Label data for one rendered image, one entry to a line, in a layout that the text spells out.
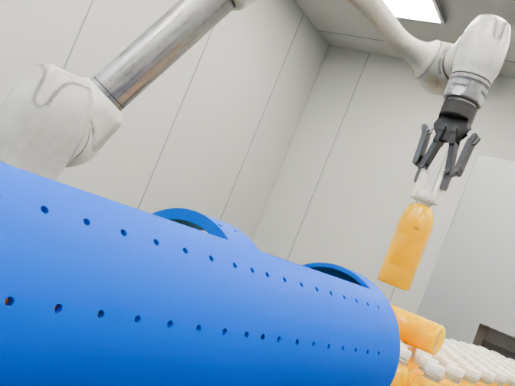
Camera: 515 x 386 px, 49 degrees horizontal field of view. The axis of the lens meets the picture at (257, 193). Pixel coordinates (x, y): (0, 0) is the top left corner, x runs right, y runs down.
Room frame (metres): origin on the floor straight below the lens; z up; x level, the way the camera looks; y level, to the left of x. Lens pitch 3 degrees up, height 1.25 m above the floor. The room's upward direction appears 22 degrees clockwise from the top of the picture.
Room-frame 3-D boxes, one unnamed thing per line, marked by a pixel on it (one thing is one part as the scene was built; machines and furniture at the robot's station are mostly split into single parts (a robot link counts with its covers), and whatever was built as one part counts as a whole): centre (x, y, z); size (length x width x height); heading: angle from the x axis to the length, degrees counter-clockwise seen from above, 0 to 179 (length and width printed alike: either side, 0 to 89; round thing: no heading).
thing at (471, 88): (1.24, -0.35, 1.70); 0.09 x 0.09 x 0.06
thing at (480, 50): (1.26, -0.35, 1.81); 0.13 x 0.11 x 0.16; 6
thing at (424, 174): (1.26, -0.33, 1.47); 0.03 x 0.01 x 0.07; 139
